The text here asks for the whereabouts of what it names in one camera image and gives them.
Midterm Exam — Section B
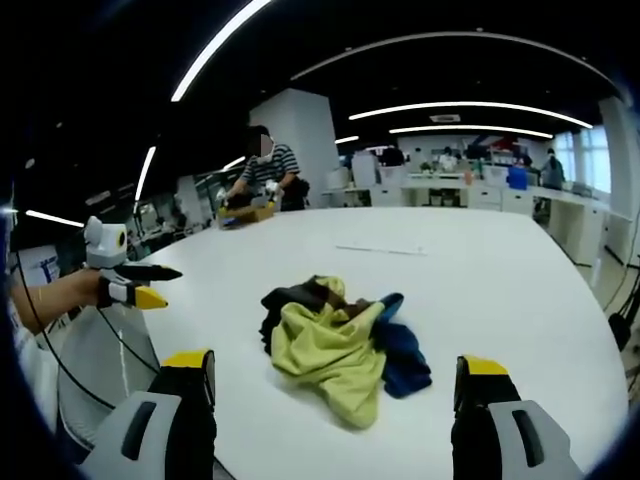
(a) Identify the grey chair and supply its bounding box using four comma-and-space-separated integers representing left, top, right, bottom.
56, 299, 162, 447

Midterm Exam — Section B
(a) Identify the brown cardboard box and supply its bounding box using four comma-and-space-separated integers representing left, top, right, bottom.
216, 201, 277, 231

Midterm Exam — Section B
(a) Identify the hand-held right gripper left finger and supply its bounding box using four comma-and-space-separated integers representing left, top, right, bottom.
79, 348, 219, 480

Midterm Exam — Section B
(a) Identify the white square column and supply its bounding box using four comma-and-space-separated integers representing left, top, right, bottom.
248, 88, 342, 209

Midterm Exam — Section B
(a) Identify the row of white desks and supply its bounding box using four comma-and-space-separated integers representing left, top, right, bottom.
321, 172, 612, 267

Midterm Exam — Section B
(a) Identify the person's white shirt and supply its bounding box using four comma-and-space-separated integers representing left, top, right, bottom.
8, 299, 62, 436

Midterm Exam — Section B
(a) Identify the yellow black blue garment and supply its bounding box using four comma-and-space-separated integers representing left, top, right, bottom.
258, 274, 434, 431

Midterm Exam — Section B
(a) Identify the long ceiling light strip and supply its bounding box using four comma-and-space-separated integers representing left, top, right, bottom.
132, 145, 158, 205
24, 209, 86, 229
347, 100, 595, 131
388, 124, 555, 141
170, 0, 274, 103

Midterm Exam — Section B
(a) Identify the black cable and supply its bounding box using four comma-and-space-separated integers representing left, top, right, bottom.
8, 247, 162, 412

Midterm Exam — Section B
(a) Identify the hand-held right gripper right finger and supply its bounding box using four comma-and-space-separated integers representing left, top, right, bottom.
450, 354, 586, 480

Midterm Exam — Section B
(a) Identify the black stand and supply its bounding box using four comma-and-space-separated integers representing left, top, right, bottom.
606, 259, 640, 354

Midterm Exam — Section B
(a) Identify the blue storage box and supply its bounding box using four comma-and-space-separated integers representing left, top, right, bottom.
506, 166, 532, 192

